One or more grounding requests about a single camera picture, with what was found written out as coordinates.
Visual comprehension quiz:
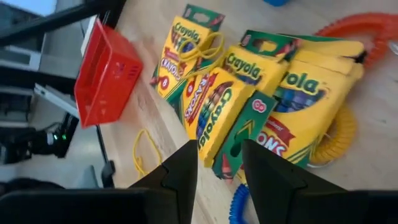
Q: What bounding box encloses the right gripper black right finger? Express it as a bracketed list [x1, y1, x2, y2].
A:
[241, 138, 346, 224]

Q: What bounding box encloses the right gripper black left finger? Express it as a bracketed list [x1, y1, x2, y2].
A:
[128, 139, 199, 224]

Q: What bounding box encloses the blue spiral coil wristband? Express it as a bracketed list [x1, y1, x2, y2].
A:
[228, 183, 252, 224]

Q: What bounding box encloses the yellow rubber band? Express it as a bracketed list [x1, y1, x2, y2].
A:
[132, 128, 163, 180]
[177, 30, 226, 80]

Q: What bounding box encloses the Crayola crayon box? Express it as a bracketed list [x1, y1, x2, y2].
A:
[181, 67, 278, 180]
[248, 32, 367, 170]
[149, 3, 226, 102]
[223, 29, 301, 96]

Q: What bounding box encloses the yellow spiral coil wristband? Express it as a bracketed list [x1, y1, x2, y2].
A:
[309, 105, 358, 166]

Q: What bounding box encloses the blue plastic basket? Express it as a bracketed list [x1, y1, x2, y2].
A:
[263, 0, 291, 7]

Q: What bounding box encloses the orange spiral coil wristband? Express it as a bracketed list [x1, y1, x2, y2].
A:
[313, 11, 398, 69]

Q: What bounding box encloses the black electronics box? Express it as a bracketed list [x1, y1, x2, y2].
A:
[29, 111, 80, 159]

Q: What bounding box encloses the red plastic basket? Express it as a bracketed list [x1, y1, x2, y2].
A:
[73, 17, 144, 129]

